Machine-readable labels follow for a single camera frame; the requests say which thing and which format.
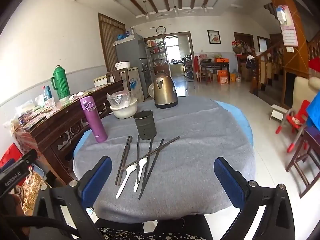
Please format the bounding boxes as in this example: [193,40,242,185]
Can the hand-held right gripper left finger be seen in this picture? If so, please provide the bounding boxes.
[32,156,112,240]

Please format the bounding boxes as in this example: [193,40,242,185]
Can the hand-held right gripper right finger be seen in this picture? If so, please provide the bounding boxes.
[213,156,297,240]

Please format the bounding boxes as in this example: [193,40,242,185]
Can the white plastic spoon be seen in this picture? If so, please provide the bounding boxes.
[133,158,148,192]

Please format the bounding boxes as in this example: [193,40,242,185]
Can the bunch of dark chopsticks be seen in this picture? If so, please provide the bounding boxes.
[114,135,181,200]

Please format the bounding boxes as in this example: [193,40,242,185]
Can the dark perforated utensil holder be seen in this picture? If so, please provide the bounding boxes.
[133,110,157,140]

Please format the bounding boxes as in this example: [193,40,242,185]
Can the red plastic crate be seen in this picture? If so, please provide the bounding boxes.
[0,142,23,168]

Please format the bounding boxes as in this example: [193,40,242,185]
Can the grey tablecloth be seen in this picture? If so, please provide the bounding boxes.
[72,96,257,224]

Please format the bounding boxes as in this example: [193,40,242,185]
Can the pile of packets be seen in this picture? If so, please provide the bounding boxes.
[2,99,61,132]

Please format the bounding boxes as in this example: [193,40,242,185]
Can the purple thermos bottle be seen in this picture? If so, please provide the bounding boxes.
[80,96,109,143]

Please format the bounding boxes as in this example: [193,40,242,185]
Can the carved wooden sideboard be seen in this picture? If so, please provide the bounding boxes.
[14,79,125,186]

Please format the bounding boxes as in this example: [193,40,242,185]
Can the white bowl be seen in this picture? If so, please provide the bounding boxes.
[110,97,138,120]

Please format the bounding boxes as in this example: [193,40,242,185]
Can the person's floral dark clothing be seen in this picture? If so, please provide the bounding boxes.
[96,217,213,240]

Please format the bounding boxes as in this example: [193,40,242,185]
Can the red-capped plastic bottle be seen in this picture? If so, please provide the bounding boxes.
[42,85,52,106]

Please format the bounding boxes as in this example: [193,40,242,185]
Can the white step stool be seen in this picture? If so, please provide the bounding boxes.
[269,104,288,121]

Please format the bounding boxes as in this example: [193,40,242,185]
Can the glass bowl in plastic bag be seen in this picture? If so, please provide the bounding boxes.
[106,90,132,107]

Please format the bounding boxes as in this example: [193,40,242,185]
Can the dark wooden stool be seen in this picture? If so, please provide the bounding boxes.
[285,127,320,198]

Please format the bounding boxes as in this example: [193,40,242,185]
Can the red plastic chair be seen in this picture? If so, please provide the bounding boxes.
[275,100,311,153]

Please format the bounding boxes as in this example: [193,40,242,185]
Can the green thermos jug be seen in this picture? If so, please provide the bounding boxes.
[50,65,71,101]

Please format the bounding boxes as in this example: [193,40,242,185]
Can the white box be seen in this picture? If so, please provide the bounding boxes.
[93,75,111,88]

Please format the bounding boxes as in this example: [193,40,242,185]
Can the tall orange box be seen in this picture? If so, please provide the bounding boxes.
[216,70,230,85]

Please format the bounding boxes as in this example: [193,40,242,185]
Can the white cabinet with blue print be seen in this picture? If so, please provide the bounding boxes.
[119,67,146,102]

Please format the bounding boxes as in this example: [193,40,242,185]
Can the wooden chair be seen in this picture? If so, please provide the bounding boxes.
[106,68,129,92]

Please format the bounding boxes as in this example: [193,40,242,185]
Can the bronze electric kettle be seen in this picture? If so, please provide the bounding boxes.
[153,72,179,109]

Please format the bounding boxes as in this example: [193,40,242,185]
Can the blue cloth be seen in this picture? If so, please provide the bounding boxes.
[306,97,320,128]

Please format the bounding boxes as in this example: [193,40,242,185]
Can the cream chair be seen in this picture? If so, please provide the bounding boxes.
[291,76,320,111]

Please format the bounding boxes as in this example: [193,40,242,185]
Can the dark wooden dining table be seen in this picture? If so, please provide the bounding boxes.
[199,61,231,84]

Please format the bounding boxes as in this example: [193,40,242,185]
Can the wooden staircase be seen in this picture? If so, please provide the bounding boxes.
[249,34,320,110]

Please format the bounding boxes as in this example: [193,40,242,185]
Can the grey refrigerator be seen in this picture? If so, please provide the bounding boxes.
[115,34,154,101]

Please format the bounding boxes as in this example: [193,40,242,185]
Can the brown wooden door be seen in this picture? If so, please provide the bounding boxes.
[98,13,126,73]

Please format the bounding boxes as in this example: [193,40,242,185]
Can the shelf of bottles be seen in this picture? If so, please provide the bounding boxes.
[147,38,167,73]

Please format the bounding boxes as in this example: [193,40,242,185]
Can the black cable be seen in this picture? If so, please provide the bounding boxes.
[0,215,84,240]

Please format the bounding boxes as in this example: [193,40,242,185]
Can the framed wall picture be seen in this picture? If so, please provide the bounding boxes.
[207,30,222,45]

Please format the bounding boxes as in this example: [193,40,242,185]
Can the pink wall calendar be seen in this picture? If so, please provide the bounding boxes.
[276,4,299,48]

